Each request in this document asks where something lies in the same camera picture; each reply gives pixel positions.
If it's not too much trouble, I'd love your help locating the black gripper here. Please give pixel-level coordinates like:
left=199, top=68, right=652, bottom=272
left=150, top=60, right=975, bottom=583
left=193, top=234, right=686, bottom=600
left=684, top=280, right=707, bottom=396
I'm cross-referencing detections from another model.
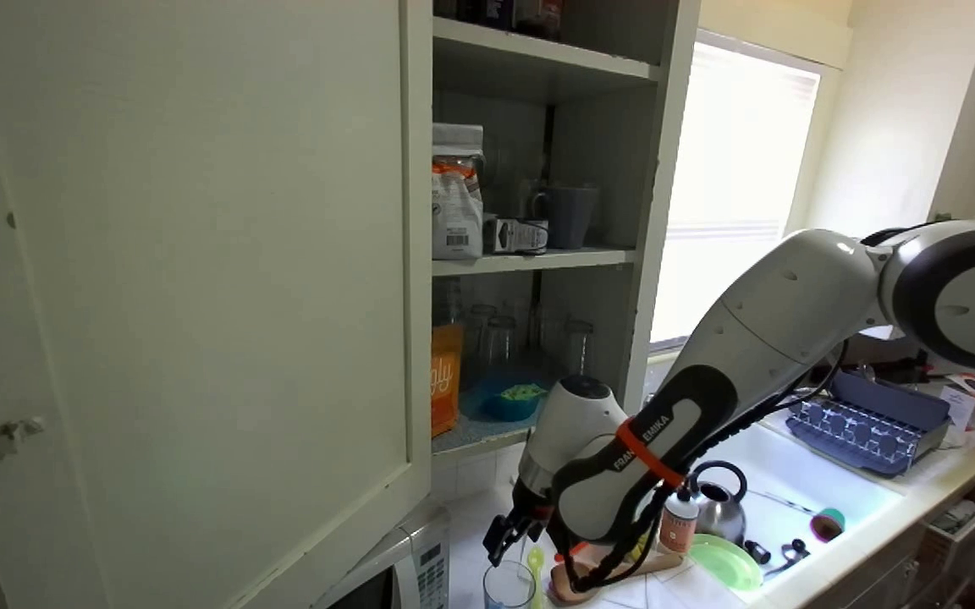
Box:
left=482, top=480, right=554, bottom=568

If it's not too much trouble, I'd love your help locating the clear glass cup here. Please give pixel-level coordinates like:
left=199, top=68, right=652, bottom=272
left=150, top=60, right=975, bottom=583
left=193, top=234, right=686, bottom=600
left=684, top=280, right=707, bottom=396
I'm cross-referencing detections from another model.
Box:
left=479, top=559, right=540, bottom=609

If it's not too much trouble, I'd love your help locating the clear drinking glass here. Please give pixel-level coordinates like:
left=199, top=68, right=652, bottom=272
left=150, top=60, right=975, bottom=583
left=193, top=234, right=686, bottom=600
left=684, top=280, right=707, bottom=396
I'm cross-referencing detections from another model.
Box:
left=558, top=318, right=599, bottom=382
left=463, top=304, right=520, bottom=382

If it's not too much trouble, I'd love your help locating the yellow-green plastic utensil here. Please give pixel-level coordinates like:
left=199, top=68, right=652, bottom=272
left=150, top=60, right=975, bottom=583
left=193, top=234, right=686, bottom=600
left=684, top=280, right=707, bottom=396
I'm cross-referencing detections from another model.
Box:
left=520, top=545, right=553, bottom=609

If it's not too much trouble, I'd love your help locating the wooden spoon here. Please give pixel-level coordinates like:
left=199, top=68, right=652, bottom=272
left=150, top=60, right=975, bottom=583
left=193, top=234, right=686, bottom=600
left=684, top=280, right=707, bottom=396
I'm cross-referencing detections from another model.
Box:
left=549, top=541, right=675, bottom=605

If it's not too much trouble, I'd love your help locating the teal bowl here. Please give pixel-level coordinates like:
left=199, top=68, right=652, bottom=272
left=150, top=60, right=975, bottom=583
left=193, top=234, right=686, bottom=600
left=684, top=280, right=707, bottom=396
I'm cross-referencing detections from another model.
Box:
left=463, top=371, right=554, bottom=427

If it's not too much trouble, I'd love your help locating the green plate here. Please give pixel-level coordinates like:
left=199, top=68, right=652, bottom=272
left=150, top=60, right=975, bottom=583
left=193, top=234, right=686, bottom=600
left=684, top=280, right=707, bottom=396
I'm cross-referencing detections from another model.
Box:
left=686, top=532, right=769, bottom=595

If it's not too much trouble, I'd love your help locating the red teal small object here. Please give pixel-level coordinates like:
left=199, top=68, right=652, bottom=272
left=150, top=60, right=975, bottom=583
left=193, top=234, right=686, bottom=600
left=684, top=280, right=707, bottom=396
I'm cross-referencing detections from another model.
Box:
left=810, top=506, right=849, bottom=545

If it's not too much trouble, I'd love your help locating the dark pitcher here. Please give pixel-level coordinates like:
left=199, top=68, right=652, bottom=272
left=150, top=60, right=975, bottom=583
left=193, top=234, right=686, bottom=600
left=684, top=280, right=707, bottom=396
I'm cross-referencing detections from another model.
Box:
left=546, top=179, right=603, bottom=253

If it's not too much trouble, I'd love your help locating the blue tray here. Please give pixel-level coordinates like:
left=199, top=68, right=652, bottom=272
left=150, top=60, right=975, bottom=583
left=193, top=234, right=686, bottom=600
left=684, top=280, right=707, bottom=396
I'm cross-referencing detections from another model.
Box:
left=782, top=365, right=954, bottom=480

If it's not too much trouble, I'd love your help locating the cream cabinet door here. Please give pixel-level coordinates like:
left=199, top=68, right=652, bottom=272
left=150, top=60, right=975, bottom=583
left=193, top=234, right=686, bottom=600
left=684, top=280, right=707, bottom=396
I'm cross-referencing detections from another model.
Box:
left=0, top=0, right=440, bottom=609

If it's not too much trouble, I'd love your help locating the bright window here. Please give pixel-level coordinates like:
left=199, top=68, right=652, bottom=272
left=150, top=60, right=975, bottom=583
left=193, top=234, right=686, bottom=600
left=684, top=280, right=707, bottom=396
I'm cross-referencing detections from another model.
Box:
left=647, top=33, right=826, bottom=349

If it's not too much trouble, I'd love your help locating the cream base cabinet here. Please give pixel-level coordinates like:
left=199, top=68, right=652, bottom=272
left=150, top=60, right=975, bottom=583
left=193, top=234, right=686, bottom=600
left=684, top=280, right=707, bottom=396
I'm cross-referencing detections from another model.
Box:
left=787, top=435, right=975, bottom=609

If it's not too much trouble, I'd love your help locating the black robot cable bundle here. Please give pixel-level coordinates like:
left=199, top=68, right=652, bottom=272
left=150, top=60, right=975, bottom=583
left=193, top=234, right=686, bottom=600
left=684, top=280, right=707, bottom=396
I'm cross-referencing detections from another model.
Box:
left=553, top=357, right=853, bottom=600

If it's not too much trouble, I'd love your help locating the silver kettle black handle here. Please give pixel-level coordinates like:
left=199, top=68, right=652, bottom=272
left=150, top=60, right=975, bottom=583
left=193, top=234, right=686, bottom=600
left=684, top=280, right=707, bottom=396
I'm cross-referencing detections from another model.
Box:
left=686, top=456, right=756, bottom=548

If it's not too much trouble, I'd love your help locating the cream wall cabinet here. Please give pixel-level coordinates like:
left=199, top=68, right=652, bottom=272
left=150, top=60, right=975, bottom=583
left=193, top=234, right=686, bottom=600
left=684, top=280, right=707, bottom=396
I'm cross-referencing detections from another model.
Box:
left=398, top=0, right=707, bottom=468

